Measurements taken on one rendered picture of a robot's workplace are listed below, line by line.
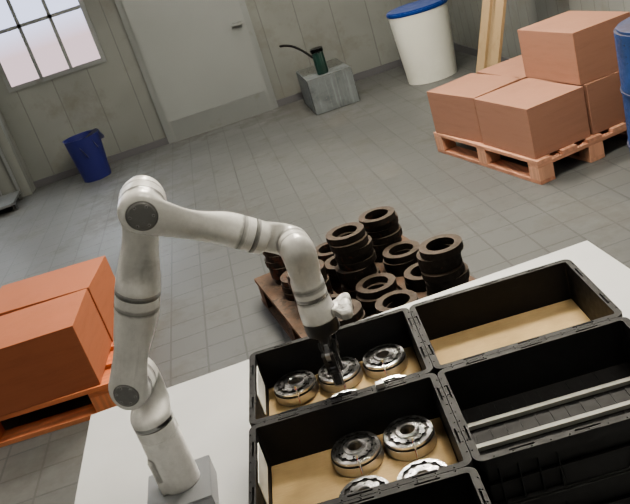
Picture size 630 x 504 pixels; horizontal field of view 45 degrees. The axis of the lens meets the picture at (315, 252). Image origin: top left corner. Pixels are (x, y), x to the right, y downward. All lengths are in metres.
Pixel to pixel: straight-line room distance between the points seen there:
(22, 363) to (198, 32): 5.75
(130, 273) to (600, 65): 3.91
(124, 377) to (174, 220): 0.38
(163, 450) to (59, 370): 2.08
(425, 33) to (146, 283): 6.65
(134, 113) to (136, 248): 7.56
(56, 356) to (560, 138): 3.13
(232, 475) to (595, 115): 3.69
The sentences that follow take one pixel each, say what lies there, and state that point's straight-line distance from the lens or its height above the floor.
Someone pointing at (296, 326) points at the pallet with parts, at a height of 0.15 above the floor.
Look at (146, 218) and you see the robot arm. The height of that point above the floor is 1.41.
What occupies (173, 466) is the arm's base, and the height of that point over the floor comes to 0.83.
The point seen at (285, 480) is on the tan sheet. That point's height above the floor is 0.83.
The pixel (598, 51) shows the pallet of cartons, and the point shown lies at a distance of 5.02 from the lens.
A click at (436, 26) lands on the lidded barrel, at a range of 8.02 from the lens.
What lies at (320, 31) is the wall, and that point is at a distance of 9.10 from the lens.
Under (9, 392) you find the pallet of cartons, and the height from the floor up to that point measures 0.27.
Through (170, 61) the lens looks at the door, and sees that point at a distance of 8.94.
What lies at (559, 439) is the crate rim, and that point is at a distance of 1.38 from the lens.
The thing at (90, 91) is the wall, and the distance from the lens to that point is 9.08.
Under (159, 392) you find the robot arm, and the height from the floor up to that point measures 0.99.
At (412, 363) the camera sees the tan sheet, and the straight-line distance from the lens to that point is 1.83.
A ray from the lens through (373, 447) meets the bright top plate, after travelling 1.57.
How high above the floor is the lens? 1.81
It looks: 22 degrees down
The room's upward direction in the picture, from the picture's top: 18 degrees counter-clockwise
